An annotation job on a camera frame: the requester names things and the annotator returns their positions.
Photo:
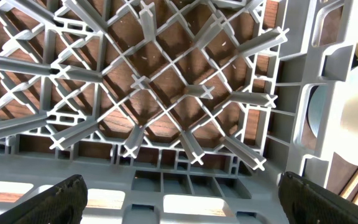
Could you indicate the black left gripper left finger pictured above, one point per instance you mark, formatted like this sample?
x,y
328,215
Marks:
x,y
62,203

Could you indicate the wooden chopstick upper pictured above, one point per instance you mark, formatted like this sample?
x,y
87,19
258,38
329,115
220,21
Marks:
x,y
350,186

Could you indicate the light blue saucer plate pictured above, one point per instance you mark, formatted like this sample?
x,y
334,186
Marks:
x,y
315,107

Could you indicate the grey plastic dishwasher rack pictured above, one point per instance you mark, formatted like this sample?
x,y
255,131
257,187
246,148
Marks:
x,y
172,111

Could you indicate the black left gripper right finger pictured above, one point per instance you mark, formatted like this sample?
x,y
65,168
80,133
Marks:
x,y
303,201

